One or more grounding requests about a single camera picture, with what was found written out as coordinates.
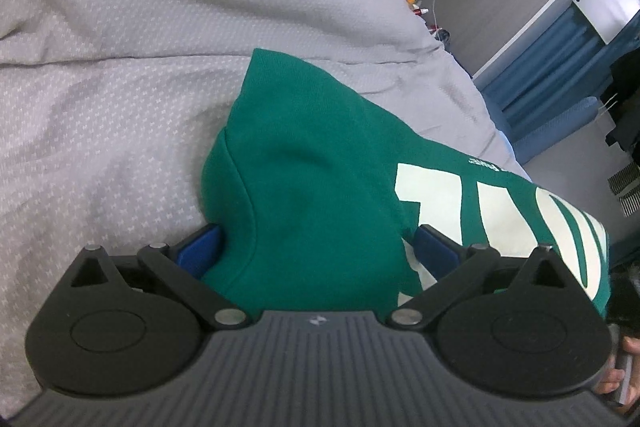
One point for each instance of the blue curtain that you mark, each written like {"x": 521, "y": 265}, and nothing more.
{"x": 545, "y": 72}

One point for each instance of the green sweatshirt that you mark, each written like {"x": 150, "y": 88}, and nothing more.
{"x": 310, "y": 167}

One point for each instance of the blue covered chair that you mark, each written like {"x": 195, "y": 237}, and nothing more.
{"x": 555, "y": 127}

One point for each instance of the dark hanging clothing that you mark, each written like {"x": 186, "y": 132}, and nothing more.
{"x": 627, "y": 107}

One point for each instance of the person's right hand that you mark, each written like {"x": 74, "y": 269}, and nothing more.
{"x": 632, "y": 346}

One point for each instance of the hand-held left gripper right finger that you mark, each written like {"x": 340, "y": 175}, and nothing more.
{"x": 435, "y": 249}

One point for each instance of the metal grill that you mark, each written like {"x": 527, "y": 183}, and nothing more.
{"x": 627, "y": 187}

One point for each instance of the grey bed cover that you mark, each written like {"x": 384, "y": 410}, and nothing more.
{"x": 125, "y": 82}

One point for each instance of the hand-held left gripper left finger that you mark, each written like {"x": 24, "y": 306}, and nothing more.
{"x": 200, "y": 249}

